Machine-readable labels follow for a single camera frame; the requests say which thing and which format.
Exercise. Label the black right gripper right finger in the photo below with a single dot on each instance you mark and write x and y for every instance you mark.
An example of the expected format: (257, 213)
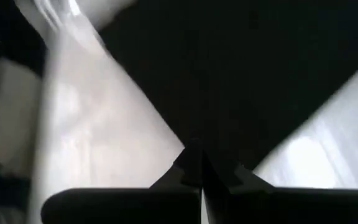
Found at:
(291, 208)

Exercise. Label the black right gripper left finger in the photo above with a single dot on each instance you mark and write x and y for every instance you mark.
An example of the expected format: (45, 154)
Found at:
(120, 208)

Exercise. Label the black garment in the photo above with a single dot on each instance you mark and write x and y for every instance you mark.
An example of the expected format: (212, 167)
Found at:
(228, 77)

